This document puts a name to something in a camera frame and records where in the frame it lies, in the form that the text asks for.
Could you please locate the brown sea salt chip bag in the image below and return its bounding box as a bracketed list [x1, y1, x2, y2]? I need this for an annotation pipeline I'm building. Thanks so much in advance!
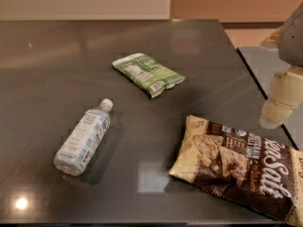
[169, 115, 303, 227]

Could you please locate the green jalapeno chip bag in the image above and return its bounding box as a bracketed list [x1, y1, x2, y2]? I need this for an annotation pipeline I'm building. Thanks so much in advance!
[113, 53, 185, 98]

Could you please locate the clear plastic water bottle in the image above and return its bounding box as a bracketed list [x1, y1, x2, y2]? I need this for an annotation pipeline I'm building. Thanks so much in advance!
[53, 98, 114, 176]

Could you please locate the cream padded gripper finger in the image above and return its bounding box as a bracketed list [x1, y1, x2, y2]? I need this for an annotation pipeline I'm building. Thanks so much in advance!
[259, 66, 303, 130]

